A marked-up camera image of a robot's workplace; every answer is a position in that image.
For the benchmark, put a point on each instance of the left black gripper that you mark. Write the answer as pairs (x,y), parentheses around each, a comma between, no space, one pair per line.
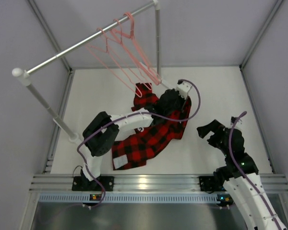
(174,96)

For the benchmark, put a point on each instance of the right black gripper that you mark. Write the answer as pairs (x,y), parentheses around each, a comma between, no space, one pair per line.
(217,133)

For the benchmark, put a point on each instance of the red black plaid shirt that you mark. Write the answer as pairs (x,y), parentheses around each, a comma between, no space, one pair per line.
(138,148)

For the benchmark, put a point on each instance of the pink wire hanger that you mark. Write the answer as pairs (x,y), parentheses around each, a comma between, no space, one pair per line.
(120,64)
(144,64)
(117,38)

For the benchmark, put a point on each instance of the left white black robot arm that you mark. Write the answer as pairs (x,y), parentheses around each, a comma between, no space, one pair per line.
(101,134)

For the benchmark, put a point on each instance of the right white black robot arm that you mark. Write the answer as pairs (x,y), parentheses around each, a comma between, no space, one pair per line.
(239,178)

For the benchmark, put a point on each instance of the silver clothes rack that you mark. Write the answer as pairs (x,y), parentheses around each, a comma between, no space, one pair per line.
(23,76)

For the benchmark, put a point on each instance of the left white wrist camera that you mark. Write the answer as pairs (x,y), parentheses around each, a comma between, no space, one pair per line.
(183,87)

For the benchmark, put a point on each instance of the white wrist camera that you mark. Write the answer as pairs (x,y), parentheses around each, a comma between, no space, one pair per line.
(183,87)
(237,122)

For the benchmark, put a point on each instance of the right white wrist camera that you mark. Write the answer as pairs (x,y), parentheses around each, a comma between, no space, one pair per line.
(237,122)

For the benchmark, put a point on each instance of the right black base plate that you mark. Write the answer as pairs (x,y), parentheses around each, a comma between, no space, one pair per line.
(210,184)

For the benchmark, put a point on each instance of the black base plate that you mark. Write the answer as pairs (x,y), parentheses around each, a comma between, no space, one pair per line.
(210,184)
(82,184)

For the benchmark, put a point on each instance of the aluminium mounting rail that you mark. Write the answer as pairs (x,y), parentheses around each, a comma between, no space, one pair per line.
(272,183)

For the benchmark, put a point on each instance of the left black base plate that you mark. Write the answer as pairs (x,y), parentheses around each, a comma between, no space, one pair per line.
(82,184)

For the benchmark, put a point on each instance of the perforated cable duct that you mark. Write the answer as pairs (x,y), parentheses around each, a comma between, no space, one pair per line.
(130,198)

